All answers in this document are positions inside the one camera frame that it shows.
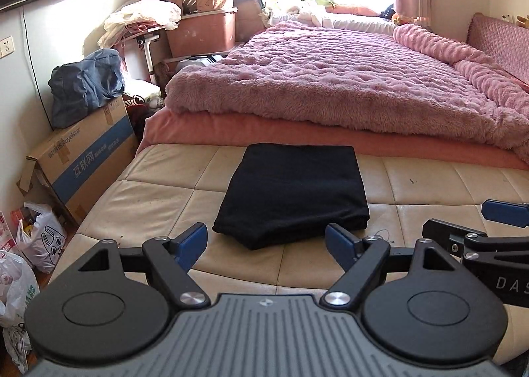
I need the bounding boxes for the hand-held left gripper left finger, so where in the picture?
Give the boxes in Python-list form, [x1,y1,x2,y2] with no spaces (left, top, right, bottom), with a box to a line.
[78,222,210,309]

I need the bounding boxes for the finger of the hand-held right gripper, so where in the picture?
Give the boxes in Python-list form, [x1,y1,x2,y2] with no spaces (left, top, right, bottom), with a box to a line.
[481,199,529,221]
[422,218,529,269]

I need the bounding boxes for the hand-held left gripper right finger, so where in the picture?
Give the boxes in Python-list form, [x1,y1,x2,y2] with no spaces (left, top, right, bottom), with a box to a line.
[321,222,460,309]

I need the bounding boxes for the black pants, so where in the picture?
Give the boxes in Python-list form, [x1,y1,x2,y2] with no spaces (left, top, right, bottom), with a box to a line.
[213,144,370,251]

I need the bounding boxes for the beige leather bench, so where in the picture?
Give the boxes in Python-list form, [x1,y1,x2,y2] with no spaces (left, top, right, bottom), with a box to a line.
[49,143,529,365]

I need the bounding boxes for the salmon pink bed sheet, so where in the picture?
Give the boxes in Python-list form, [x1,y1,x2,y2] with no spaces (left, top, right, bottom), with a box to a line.
[136,107,529,172]

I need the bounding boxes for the cardboard box with blue stripe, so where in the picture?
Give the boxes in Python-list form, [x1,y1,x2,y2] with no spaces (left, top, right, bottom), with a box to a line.
[17,96,140,228]

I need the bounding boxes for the white rabbit print plastic bag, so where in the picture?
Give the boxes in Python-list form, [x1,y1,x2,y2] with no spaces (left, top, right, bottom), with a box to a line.
[17,201,68,275]

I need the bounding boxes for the red and white cloth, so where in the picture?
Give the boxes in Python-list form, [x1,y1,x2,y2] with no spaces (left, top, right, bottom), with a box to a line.
[123,80,167,114]

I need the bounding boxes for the pink fluffy blanket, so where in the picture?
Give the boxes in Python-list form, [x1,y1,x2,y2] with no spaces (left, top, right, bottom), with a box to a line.
[164,21,529,163]

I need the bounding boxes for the pink quilted headboard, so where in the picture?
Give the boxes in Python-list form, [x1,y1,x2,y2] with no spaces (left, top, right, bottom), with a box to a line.
[467,12,529,87]

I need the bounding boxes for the grey case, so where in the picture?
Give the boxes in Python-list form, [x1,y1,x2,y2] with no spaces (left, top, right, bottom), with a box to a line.
[176,55,226,74]

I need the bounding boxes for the red packet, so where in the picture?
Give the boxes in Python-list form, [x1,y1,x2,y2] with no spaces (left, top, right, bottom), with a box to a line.
[0,211,18,254]

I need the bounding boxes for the blue duffel bag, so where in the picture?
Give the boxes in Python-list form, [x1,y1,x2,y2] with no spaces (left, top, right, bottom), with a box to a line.
[48,48,126,130]

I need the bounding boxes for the small white folding table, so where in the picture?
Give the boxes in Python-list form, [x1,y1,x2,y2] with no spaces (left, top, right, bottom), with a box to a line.
[123,25,171,85]

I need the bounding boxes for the brown plastic storage box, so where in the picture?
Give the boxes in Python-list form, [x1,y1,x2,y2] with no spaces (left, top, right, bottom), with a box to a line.
[165,7,239,58]

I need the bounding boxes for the white bedding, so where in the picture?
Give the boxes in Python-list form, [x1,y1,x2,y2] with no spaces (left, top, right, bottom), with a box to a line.
[322,14,398,34]

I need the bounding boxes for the white clothes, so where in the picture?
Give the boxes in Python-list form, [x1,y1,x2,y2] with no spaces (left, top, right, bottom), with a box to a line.
[288,3,332,27]

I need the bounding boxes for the pink pillow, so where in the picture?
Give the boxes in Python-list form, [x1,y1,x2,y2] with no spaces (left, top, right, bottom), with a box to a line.
[331,4,380,18]

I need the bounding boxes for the white cloth pile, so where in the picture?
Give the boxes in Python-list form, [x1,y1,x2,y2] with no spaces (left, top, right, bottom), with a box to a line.
[98,0,183,50]

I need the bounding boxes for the blue striped storage bag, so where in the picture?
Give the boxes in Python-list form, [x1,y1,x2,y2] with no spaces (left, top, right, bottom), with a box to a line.
[232,0,264,46]

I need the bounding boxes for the black wall cable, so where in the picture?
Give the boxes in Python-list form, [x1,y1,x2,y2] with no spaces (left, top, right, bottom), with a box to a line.
[20,5,55,130]

